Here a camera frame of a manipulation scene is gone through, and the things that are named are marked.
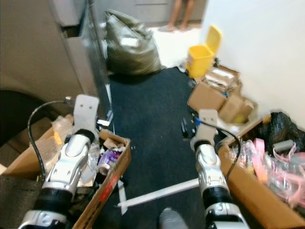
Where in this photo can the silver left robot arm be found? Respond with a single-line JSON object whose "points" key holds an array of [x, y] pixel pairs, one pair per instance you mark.
{"points": [[71, 162]]}

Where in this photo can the yellow pedal bin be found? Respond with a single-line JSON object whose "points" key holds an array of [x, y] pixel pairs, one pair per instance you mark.
{"points": [[200, 59]]}

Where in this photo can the black rubbish bag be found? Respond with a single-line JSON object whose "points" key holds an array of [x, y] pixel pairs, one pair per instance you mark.
{"points": [[279, 126]]}

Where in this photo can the closed brown cardboard box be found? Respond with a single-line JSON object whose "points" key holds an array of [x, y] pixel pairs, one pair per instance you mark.
{"points": [[205, 98]]}

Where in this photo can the small brown cardboard box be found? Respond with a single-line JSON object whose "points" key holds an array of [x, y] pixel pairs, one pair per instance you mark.
{"points": [[236, 107]]}

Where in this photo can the open cardboard box with papers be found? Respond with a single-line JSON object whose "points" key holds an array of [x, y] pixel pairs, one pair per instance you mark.
{"points": [[219, 76]]}

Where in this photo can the long white floor tape strip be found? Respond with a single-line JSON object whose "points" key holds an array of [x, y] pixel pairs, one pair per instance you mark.
{"points": [[157, 193]]}

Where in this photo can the pink plastic ribbon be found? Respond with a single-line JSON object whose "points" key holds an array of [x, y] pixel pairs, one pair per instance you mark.
{"points": [[262, 157]]}

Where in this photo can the purple drink can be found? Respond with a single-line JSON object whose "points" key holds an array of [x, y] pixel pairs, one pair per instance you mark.
{"points": [[108, 160]]}

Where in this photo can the grey robot foot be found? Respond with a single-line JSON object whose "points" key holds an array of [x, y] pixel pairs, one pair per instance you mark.
{"points": [[174, 220]]}

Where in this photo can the large cardboard box of plastic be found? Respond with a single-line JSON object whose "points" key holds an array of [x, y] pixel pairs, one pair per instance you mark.
{"points": [[252, 195]]}

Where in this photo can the short white floor tape strip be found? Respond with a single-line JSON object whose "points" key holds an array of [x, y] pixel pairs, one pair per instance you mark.
{"points": [[122, 198]]}

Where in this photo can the grey-green filled sack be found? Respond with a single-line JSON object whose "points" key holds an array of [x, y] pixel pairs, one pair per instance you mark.
{"points": [[131, 47]]}

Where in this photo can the clear plastic wrap heap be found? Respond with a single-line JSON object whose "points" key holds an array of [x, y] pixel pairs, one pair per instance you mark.
{"points": [[286, 176]]}

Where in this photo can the glass door panel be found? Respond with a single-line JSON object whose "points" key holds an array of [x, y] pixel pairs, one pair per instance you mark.
{"points": [[97, 62]]}

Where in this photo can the person's bare legs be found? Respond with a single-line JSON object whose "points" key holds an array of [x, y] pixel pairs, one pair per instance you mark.
{"points": [[176, 14]]}

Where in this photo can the grey drawer unit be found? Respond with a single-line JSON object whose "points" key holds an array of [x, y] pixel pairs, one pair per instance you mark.
{"points": [[143, 9]]}

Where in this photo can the clear crumpled plastic packaging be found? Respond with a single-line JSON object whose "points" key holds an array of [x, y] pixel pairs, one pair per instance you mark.
{"points": [[55, 126]]}

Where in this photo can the black chair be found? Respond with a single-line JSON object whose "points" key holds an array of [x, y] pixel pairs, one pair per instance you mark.
{"points": [[19, 112]]}

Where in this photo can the dark olive fabric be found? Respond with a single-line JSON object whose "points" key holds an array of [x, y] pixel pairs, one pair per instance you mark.
{"points": [[19, 200]]}

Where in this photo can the grey cabinet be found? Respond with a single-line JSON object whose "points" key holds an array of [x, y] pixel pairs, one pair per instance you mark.
{"points": [[38, 47]]}

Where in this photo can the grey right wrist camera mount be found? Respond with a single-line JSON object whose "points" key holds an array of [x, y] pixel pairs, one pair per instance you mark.
{"points": [[207, 119]]}

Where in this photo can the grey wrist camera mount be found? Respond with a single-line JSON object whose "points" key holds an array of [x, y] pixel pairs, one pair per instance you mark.
{"points": [[86, 112], [207, 119]]}

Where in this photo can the metal glass door bracket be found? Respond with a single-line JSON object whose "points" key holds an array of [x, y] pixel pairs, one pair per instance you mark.
{"points": [[104, 122]]}

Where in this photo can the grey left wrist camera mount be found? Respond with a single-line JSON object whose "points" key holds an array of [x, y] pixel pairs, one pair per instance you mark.
{"points": [[86, 112]]}

